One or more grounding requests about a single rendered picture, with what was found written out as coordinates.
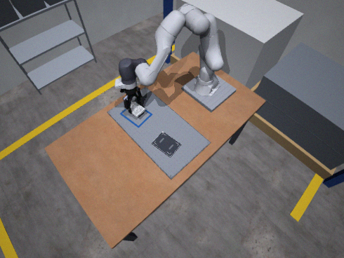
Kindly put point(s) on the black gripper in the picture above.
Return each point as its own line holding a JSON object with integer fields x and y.
{"x": 130, "y": 95}

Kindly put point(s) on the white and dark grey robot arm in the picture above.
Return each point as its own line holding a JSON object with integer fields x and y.
{"x": 192, "y": 18}

